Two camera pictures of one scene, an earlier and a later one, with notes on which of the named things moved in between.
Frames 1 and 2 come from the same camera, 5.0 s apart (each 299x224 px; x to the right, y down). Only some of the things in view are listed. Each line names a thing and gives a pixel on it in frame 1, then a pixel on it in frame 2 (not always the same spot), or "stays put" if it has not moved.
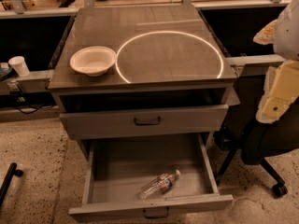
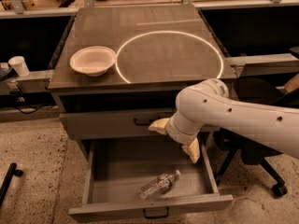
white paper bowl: [92, 61] stays put
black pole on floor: [7, 183] stays put
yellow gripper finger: [265, 35] -> [182, 130]
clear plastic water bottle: [159, 185] stays put
